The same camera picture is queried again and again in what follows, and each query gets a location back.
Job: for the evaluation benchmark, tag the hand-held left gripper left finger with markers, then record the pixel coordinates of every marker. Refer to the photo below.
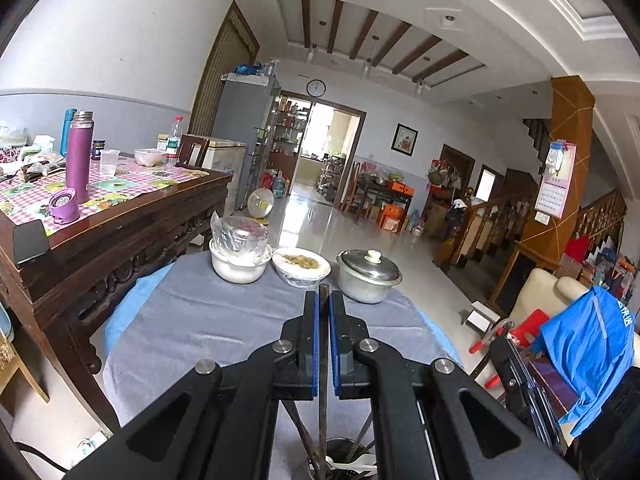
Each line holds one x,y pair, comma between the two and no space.
313,345

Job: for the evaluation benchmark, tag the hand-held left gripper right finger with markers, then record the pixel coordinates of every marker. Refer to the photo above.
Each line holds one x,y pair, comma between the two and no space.
334,345

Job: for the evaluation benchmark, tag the dark wooden chopstick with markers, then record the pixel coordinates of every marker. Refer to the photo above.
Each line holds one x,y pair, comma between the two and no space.
324,425
312,452
364,432
300,430

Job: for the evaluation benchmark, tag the metal utensil holder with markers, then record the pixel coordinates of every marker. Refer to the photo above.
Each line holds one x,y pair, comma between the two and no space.
345,447

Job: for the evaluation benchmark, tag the white plastic spoon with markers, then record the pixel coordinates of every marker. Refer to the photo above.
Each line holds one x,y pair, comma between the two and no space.
360,461

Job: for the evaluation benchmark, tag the aluminium cooking pot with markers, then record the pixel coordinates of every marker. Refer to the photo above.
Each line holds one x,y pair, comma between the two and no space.
362,290

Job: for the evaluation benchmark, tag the blue vest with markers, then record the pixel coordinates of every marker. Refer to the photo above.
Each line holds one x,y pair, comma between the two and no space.
585,345

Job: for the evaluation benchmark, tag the plastic-wrapped food dish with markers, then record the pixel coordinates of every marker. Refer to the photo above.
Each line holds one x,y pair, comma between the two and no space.
301,266

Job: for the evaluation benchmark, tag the white cardboard box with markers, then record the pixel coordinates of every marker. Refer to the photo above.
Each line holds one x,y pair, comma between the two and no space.
482,317

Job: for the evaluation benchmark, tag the metal pot lid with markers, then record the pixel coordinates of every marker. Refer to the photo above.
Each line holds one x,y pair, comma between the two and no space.
367,266

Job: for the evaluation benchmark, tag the beige sofa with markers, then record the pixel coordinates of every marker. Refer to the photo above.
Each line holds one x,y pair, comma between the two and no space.
540,295

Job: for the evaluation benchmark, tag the white ceramic bowl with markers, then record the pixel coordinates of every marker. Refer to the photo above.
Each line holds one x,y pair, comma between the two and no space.
237,270

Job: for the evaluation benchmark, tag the grey table cloth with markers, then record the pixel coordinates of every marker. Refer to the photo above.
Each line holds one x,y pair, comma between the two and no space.
200,320

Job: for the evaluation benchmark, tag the clear plastic wrap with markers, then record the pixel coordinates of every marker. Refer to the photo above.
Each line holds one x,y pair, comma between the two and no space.
237,235

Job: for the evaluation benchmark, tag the orange plastic crate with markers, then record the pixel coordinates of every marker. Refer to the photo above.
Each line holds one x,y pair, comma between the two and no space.
391,217

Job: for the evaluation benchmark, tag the small electric fan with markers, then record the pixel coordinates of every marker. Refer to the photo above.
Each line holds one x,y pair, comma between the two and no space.
261,204

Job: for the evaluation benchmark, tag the dark dining table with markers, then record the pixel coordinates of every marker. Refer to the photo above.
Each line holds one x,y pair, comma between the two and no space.
380,192

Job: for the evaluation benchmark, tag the wooden stair railing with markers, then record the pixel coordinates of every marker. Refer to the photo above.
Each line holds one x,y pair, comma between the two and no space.
500,230

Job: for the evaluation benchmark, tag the large water jug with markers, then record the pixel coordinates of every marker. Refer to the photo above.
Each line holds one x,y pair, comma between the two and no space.
281,185

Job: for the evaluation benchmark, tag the orange flat box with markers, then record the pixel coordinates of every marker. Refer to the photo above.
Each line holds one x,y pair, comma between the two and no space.
401,189

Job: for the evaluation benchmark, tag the blue table cloth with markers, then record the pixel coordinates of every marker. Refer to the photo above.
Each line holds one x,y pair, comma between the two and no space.
135,300

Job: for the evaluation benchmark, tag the glass display shelf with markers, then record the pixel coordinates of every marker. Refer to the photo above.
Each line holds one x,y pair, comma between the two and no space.
285,145

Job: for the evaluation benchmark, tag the white chest freezer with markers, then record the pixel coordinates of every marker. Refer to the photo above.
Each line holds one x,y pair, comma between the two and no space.
227,160

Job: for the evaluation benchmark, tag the carved dark wooden table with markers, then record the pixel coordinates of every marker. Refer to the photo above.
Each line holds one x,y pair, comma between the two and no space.
125,240

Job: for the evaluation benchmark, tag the framed flower picture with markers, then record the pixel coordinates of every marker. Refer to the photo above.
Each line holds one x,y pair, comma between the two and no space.
405,140

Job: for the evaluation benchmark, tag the wooden chair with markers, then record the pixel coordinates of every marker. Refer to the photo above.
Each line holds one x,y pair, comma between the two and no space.
192,150

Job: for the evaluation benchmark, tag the grey refrigerator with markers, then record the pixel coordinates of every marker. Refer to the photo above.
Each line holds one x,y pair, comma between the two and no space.
240,120

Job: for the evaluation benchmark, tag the pink checkered tablecloth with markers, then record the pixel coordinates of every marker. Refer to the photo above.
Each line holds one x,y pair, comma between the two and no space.
130,185

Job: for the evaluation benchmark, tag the red-capped plastic bottle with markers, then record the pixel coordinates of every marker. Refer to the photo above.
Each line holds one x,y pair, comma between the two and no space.
174,140

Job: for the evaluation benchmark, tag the covered bowl of food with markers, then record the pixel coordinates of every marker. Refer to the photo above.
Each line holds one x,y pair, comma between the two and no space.
150,157

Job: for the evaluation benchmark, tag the pendant ceiling lamp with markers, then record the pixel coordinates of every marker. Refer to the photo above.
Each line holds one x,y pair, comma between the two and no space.
312,52
369,66
419,86

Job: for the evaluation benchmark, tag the wooden pillar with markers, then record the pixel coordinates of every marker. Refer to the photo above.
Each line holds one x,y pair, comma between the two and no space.
565,120

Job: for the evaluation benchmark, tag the clear plastic cup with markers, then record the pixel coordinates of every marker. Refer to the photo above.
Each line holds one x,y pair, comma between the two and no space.
109,162

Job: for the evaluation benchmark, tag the purple thermos cap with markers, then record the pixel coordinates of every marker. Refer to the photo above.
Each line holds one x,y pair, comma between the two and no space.
64,206

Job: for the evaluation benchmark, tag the dark glass jar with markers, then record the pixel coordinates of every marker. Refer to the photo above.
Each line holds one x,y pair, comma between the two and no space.
98,151

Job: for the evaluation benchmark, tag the brown wooden door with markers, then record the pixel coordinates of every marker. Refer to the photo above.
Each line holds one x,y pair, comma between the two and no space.
225,60

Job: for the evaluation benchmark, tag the purple thermos flask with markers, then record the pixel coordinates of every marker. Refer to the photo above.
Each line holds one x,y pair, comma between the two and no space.
79,160

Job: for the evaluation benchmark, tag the black smartphone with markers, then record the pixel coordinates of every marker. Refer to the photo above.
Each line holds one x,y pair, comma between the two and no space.
30,242

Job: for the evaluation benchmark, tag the blue water bottle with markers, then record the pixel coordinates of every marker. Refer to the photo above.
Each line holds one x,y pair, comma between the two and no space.
66,130

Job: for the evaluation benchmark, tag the wall calendar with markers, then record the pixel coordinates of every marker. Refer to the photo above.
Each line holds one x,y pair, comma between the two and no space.
554,185

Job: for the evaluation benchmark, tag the round wall clock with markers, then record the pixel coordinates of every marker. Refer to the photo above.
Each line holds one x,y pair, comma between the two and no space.
316,88

